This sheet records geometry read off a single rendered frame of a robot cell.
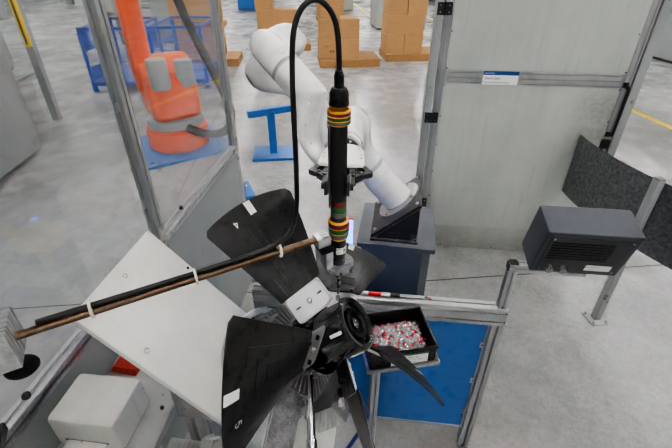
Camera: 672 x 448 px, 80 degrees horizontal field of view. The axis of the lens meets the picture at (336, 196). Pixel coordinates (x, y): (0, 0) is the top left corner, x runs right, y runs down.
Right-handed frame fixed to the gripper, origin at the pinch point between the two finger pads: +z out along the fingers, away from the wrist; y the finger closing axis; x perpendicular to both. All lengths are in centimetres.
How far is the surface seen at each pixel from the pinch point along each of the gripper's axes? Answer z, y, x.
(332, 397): 12, 0, -53
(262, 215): -2.6, 17.1, -10.4
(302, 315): 9.6, 6.5, -27.5
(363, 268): -14.6, -5.6, -33.9
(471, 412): -35, -53, -126
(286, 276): 5.5, 10.5, -20.4
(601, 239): -29, -72, -29
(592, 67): -179, -126, -15
